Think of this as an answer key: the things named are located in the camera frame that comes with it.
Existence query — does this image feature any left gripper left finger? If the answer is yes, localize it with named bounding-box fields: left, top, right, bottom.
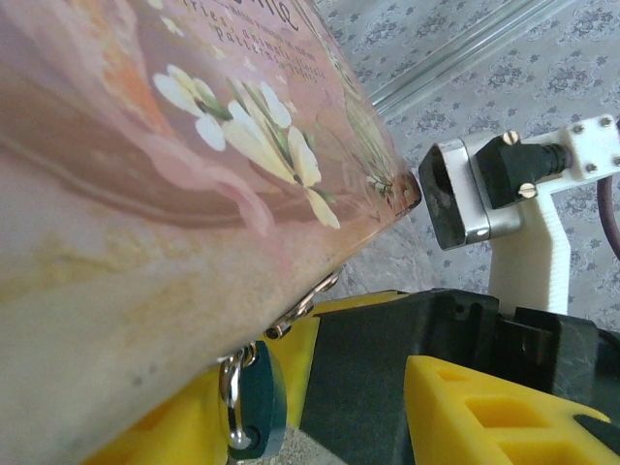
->
left=86, top=372, right=229, bottom=465

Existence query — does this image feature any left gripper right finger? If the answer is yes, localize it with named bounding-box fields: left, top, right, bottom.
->
left=405, top=356, right=620, bottom=465

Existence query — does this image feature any teal padlock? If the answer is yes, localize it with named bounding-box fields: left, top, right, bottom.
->
left=218, top=340, right=291, bottom=461

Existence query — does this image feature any pink illustrated pouch bag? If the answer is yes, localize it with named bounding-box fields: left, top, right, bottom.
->
left=0, top=0, right=420, bottom=465

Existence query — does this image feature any silver box latch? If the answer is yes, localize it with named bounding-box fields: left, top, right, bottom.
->
left=264, top=270, right=340, bottom=340

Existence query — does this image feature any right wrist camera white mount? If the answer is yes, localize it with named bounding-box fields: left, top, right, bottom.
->
left=418, top=113, right=620, bottom=316

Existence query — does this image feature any aluminium corner post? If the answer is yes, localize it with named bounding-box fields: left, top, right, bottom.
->
left=372, top=0, right=573, bottom=117

